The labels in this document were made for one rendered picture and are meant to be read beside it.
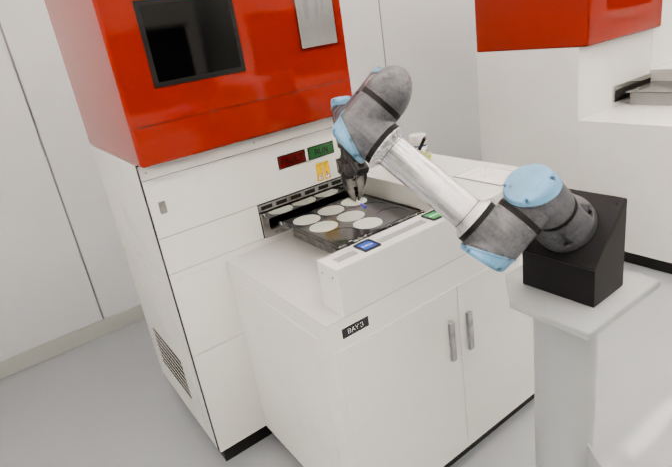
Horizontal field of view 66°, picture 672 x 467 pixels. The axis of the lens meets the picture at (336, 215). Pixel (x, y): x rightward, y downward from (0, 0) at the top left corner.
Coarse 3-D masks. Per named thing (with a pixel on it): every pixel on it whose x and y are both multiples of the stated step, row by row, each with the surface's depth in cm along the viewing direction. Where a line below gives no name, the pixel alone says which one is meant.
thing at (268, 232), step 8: (320, 192) 200; (328, 192) 201; (336, 192) 203; (296, 200) 195; (304, 200) 195; (312, 200) 198; (280, 208) 190; (288, 208) 192; (264, 216) 187; (272, 216) 189; (264, 224) 187; (264, 232) 189; (272, 232) 190; (280, 232) 192
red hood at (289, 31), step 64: (64, 0) 166; (128, 0) 143; (192, 0) 153; (256, 0) 164; (320, 0) 178; (128, 64) 146; (192, 64) 156; (256, 64) 169; (320, 64) 183; (128, 128) 152; (192, 128) 161; (256, 128) 174
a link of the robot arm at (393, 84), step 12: (372, 72) 162; (384, 72) 124; (396, 72) 124; (372, 84) 122; (384, 84) 121; (396, 84) 121; (408, 84) 124; (384, 96) 121; (396, 96) 121; (408, 96) 124; (396, 108) 122
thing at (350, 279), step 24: (384, 240) 145; (408, 240) 144; (432, 240) 150; (456, 240) 157; (336, 264) 135; (360, 264) 136; (384, 264) 141; (408, 264) 146; (432, 264) 152; (336, 288) 135; (360, 288) 138; (384, 288) 143; (336, 312) 139
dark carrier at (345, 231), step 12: (336, 204) 197; (372, 204) 191; (384, 204) 189; (324, 216) 186; (336, 216) 185; (372, 216) 180; (384, 216) 178; (396, 216) 176; (300, 228) 179; (336, 228) 174; (348, 228) 173; (372, 228) 169; (336, 240) 165; (348, 240) 163
